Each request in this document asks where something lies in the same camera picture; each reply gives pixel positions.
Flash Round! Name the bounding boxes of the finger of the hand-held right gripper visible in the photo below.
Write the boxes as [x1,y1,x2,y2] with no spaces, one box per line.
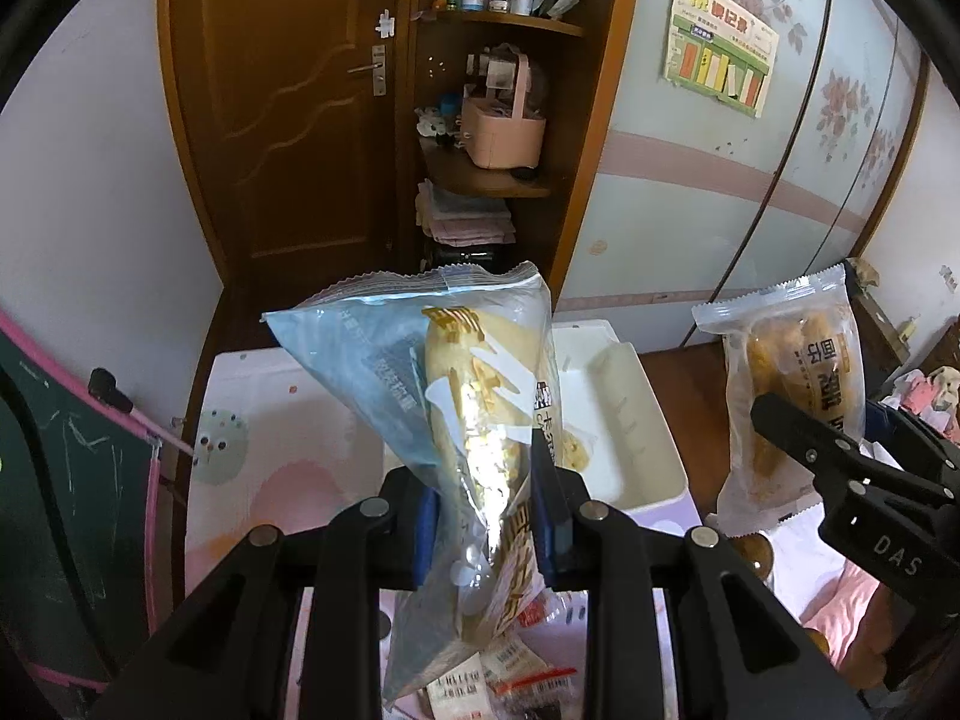
[750,392,901,497]
[862,399,960,475]

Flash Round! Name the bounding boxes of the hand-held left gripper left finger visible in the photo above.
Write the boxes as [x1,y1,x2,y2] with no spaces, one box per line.
[90,465,440,720]

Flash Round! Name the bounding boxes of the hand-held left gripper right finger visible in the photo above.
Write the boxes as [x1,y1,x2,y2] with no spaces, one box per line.
[529,435,871,720]

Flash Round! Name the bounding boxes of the clear orange bread packet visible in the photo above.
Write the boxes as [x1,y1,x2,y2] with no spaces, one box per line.
[690,262,871,541]

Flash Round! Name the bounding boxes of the white storage box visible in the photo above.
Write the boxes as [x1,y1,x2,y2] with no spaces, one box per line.
[382,319,687,533]

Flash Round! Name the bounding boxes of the clear blue bread packet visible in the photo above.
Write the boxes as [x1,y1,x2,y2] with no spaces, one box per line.
[261,261,578,713]

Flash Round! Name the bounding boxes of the pile of clothes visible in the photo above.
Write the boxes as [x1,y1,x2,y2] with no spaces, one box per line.
[892,364,960,445]

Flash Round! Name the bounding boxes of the pink blanket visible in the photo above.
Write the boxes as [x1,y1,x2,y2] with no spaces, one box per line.
[772,525,901,670]

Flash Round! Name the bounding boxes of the dark wooden nightstand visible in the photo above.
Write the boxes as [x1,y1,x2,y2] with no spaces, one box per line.
[847,261,925,391]

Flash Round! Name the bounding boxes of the small white snack packet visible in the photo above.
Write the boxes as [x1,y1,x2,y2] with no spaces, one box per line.
[480,637,578,700]

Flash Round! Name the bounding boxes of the round brown snack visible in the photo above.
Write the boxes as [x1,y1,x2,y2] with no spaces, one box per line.
[731,532,775,583]

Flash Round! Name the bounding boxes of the white barcode snack packet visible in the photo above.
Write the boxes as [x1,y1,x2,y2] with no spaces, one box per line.
[426,656,490,720]

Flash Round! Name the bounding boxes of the pink printed tablecloth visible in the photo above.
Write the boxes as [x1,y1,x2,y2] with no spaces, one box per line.
[184,349,755,720]

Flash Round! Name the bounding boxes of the floral sliding wardrobe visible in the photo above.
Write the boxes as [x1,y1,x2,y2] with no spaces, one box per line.
[559,0,960,323]

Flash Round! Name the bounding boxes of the stack of folded towels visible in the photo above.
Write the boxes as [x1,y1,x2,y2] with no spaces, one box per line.
[416,180,517,245]

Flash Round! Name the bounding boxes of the wooden corner shelf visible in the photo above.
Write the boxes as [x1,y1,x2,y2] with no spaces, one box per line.
[405,0,646,305]

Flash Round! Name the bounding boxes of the black plastic clamp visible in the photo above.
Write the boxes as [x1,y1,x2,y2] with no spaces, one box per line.
[88,367,137,413]

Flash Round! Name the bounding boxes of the small plush toys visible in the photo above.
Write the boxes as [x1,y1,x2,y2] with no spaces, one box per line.
[416,106,467,148]

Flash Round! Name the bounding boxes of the brown wooden door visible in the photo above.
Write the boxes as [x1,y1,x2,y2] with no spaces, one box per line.
[157,0,421,297]

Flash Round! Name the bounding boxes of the green chalkboard with pink frame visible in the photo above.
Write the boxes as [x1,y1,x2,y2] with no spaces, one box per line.
[0,307,196,698]

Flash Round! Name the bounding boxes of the wall poster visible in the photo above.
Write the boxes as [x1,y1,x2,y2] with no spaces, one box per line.
[660,0,781,119]

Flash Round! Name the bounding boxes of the pink basket with handle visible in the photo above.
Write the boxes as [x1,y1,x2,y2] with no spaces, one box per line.
[459,52,547,170]

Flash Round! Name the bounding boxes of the metal door handle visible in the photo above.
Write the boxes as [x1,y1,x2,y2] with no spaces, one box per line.
[346,45,388,97]

